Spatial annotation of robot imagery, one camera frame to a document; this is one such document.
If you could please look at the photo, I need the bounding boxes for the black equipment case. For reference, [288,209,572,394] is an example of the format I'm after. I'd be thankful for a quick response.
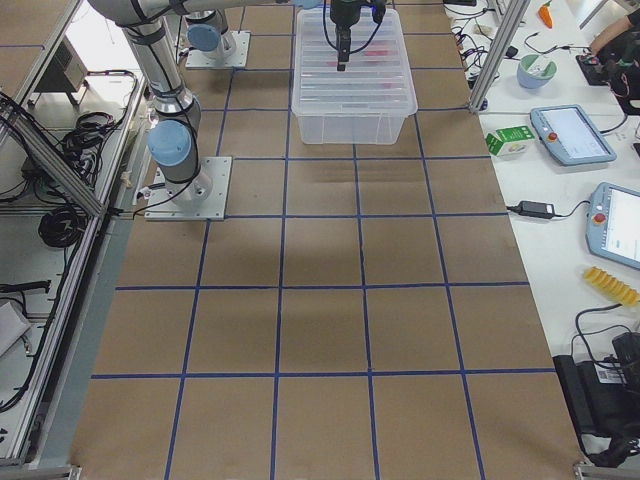
[553,333,639,467]

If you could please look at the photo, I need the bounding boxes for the black power adapter brick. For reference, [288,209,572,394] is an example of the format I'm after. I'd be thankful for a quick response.
[517,200,555,219]

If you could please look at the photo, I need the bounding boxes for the coiled black cables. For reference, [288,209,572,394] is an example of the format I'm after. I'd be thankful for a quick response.
[38,208,81,248]

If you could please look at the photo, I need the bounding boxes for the lower blue teach pendant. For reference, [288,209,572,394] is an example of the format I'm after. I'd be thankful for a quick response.
[586,182,640,269]

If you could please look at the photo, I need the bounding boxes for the blue teach pendant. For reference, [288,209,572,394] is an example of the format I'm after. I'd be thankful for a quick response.
[586,182,640,269]
[529,104,617,166]

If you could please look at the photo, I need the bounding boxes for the aluminium frame post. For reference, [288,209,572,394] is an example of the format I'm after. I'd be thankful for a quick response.
[468,0,530,113]

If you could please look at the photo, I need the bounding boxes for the clear plastic storage box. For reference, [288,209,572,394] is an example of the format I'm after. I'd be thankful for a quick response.
[291,7,417,145]

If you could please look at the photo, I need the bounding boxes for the upper blue teach pendant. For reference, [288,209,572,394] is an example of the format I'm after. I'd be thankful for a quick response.
[529,104,617,166]

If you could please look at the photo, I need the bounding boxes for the light blue green bowl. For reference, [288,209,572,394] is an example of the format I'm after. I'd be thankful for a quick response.
[516,54,557,89]

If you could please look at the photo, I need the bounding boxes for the yellow ridged toy piece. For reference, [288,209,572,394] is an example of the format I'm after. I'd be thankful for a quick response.
[583,266,639,307]

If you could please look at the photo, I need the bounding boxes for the clear plastic box lid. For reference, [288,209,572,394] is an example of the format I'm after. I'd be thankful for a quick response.
[292,7,417,116]

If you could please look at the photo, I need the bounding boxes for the person forearm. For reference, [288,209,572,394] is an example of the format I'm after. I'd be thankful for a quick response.
[589,10,639,56]

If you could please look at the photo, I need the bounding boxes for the orange toy carrot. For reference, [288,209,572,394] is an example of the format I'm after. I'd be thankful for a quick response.
[537,0,554,29]

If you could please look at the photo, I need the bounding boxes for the green white carton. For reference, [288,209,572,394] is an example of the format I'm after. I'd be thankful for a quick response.
[485,125,535,157]

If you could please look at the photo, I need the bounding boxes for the black gripper over box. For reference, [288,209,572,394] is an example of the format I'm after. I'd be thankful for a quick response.
[329,0,386,72]

